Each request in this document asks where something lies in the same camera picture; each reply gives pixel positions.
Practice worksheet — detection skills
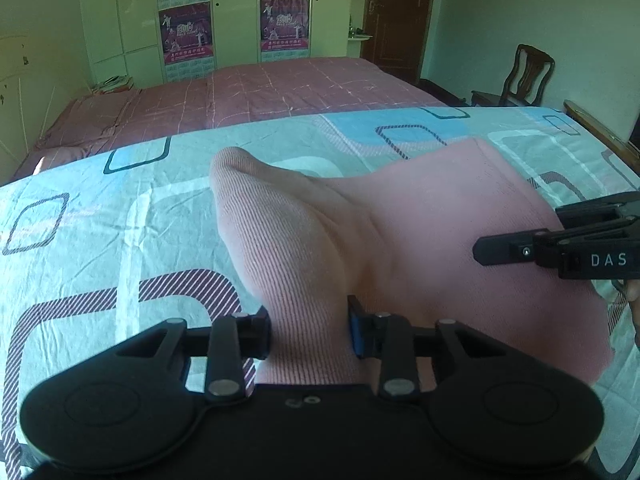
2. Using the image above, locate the white headboard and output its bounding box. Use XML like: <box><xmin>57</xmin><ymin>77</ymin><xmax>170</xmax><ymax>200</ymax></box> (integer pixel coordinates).
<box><xmin>0</xmin><ymin>35</ymin><xmax>92</xmax><ymax>188</ymax></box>

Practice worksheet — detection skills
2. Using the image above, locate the light blue patterned bed sheet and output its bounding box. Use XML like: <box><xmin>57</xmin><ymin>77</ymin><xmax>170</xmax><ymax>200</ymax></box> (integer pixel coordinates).
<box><xmin>0</xmin><ymin>105</ymin><xmax>640</xmax><ymax>480</ymax></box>

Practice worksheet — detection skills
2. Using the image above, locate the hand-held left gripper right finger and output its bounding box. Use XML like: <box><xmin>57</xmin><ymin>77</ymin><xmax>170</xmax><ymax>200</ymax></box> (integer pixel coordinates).
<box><xmin>347</xmin><ymin>295</ymin><xmax>507</xmax><ymax>404</ymax></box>

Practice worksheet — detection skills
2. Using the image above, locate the person's right hand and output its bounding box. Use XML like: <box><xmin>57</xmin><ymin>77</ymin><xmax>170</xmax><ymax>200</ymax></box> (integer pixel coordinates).
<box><xmin>625</xmin><ymin>280</ymin><xmax>640</xmax><ymax>348</ymax></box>

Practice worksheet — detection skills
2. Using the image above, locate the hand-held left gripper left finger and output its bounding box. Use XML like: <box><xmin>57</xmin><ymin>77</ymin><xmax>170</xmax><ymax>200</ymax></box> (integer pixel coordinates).
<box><xmin>115</xmin><ymin>305</ymin><xmax>273</xmax><ymax>405</ymax></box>

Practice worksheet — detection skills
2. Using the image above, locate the dark brown wooden door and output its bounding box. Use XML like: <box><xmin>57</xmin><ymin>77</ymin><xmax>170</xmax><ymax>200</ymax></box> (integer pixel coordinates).
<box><xmin>360</xmin><ymin>0</ymin><xmax>439</xmax><ymax>86</ymax></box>

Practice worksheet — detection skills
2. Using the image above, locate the cream wardrobe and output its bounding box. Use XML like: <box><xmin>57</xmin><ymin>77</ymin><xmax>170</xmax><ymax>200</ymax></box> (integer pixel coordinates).
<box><xmin>79</xmin><ymin>0</ymin><xmax>352</xmax><ymax>92</ymax></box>

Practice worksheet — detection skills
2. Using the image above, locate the dark wooden chair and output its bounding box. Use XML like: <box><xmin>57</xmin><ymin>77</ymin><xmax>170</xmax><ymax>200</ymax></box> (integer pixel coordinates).
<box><xmin>469</xmin><ymin>43</ymin><xmax>556</xmax><ymax>109</ymax></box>

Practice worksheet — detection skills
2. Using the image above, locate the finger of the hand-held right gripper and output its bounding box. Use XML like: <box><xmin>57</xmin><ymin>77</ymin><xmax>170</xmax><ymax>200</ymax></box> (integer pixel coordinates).
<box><xmin>555</xmin><ymin>191</ymin><xmax>640</xmax><ymax>235</ymax></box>
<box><xmin>472</xmin><ymin>230</ymin><xmax>540</xmax><ymax>267</ymax></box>

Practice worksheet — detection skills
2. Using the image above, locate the wooden bed frame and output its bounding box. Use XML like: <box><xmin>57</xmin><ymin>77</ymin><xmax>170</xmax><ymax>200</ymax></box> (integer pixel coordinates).
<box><xmin>563</xmin><ymin>99</ymin><xmax>640</xmax><ymax>167</ymax></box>

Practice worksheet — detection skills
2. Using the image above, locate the pink plaid bed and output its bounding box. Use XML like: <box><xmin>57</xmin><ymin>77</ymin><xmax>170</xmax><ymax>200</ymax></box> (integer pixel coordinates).
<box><xmin>15</xmin><ymin>56</ymin><xmax>467</xmax><ymax>177</ymax></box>

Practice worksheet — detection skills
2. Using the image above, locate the cream corner shelf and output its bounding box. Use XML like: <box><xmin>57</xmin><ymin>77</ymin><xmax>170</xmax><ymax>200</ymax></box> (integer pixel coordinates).
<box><xmin>347</xmin><ymin>0</ymin><xmax>375</xmax><ymax>59</ymax></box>

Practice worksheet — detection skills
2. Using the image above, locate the stack of papers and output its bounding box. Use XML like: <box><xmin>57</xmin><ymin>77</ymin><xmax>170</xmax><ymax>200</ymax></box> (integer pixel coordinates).
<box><xmin>89</xmin><ymin>74</ymin><xmax>136</xmax><ymax>95</ymax></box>

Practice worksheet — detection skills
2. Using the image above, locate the pink knit sweater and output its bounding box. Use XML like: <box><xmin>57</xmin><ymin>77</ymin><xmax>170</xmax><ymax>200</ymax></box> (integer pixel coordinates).
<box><xmin>209</xmin><ymin>137</ymin><xmax>617</xmax><ymax>397</ymax></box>

